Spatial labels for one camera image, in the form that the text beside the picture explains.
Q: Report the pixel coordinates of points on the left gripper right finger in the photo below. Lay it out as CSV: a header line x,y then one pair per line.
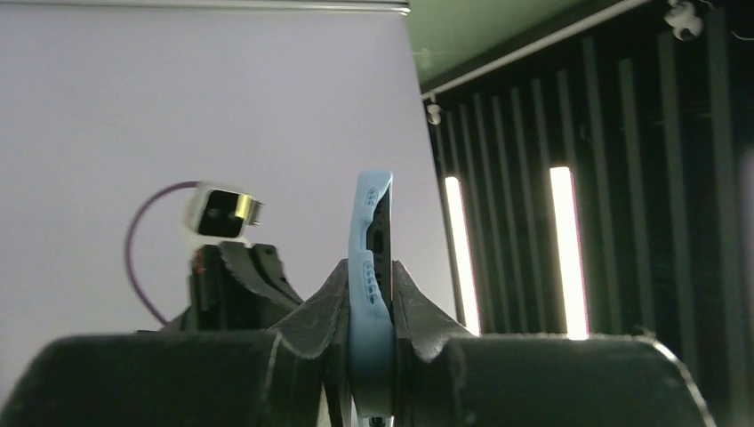
x,y
447,376

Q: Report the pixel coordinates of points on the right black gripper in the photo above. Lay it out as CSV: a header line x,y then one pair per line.
x,y
235,287

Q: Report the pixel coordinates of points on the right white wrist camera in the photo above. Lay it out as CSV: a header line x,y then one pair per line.
x,y
217,213

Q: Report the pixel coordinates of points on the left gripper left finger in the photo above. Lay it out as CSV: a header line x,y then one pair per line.
x,y
271,377

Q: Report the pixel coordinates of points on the black bare phone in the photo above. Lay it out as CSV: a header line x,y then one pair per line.
x,y
378,241

